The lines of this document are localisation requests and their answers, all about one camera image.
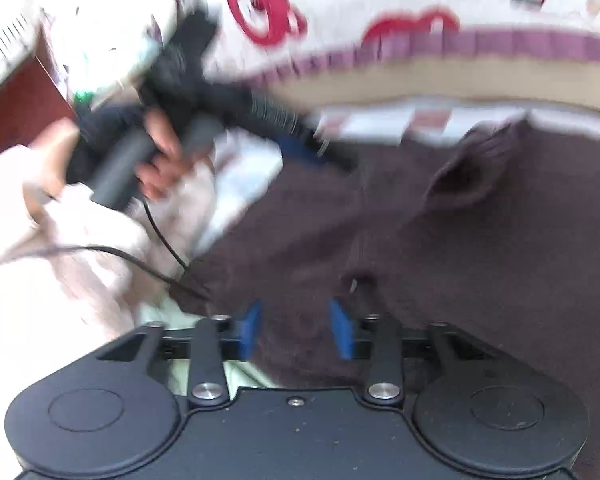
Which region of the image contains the black cable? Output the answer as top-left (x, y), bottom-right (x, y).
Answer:
top-left (0, 197), bottom-right (215, 306)

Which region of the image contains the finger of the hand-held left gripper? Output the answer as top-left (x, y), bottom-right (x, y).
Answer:
top-left (275, 102), bottom-right (359, 175)

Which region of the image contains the bear print blanket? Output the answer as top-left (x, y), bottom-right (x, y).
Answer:
top-left (169, 0), bottom-right (600, 117)

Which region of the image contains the red-brown wooden furniture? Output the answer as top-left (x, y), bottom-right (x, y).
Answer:
top-left (0, 25), bottom-right (76, 167)

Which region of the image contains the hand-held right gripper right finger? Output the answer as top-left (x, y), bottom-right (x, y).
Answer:
top-left (329, 300), bottom-right (487, 407)

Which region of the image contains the white printed cloth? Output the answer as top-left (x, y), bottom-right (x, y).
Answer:
top-left (0, 0), bottom-right (181, 107)

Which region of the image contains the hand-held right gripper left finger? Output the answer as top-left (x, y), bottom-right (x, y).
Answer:
top-left (96, 300), bottom-right (263, 407)

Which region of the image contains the person's left hand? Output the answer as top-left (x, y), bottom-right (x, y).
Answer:
top-left (134, 109), bottom-right (201, 202)

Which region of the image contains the person's left forearm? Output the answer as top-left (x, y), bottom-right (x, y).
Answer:
top-left (0, 119), bottom-right (217, 333)

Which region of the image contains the dark brown knit sweater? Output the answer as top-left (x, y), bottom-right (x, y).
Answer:
top-left (172, 120), bottom-right (600, 391)

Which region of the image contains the pale green cloth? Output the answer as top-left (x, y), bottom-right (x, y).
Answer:
top-left (164, 307), bottom-right (281, 391)

